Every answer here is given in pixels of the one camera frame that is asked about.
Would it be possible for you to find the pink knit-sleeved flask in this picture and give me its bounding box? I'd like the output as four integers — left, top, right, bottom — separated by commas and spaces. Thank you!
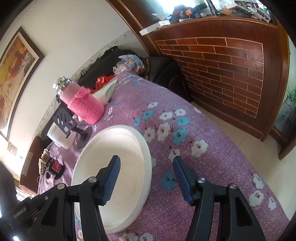
52, 76, 105, 125

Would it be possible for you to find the white plastic jar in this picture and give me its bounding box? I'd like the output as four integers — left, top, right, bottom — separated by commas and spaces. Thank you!
47, 123, 76, 149

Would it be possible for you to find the maroon armchair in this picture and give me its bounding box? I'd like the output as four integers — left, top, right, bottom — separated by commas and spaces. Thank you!
19, 136, 44, 195

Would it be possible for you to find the purple floral tablecloth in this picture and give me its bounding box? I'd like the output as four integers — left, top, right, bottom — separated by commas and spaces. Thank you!
36, 70, 291, 241

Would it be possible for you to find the black phone stand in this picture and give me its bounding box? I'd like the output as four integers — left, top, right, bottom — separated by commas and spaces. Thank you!
53, 108, 92, 149

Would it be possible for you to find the white foam bowl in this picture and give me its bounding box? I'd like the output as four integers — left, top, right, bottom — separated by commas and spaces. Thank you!
71, 125, 152, 235

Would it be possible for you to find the brown brick-pattern wooden cabinet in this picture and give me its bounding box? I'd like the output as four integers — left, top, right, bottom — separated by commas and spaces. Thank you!
138, 18, 290, 141

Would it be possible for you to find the black leather sofa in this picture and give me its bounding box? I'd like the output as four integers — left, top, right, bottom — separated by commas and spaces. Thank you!
76, 46, 191, 101

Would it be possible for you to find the red plastic bag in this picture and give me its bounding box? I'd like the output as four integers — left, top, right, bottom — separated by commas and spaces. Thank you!
90, 75, 115, 94

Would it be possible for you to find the clear plastic bag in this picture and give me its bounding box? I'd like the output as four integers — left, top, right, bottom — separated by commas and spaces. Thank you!
113, 54, 145, 75

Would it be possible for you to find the framed wall painting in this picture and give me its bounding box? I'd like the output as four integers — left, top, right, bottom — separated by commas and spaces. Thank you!
1, 27, 44, 141

